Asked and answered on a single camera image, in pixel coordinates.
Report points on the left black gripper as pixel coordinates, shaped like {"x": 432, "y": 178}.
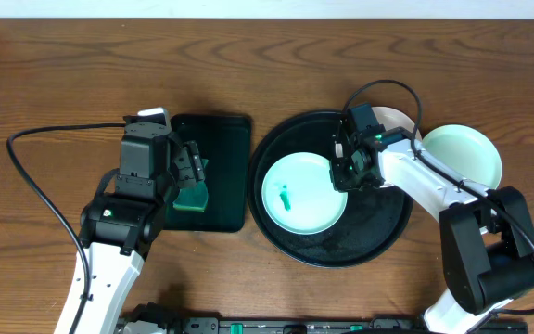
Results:
{"x": 192, "y": 163}

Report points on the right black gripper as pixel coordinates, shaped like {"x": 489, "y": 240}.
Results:
{"x": 339, "y": 182}

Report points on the green sponge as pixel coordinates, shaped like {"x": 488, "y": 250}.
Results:
{"x": 192, "y": 199}

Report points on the mint green plate front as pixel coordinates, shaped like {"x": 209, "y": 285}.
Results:
{"x": 298, "y": 194}

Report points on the mint green plate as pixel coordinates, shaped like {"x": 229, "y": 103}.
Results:
{"x": 466, "y": 151}
{"x": 298, "y": 194}

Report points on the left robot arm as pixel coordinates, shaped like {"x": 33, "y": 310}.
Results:
{"x": 118, "y": 226}

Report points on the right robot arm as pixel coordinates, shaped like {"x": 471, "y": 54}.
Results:
{"x": 487, "y": 237}

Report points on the black rectangular tray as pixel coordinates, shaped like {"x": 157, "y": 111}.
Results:
{"x": 224, "y": 142}

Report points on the black round tray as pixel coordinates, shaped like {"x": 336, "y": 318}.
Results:
{"x": 372, "y": 221}

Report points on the white pink plate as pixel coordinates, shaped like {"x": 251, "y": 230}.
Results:
{"x": 394, "y": 118}

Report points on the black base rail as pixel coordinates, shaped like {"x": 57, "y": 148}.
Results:
{"x": 208, "y": 325}

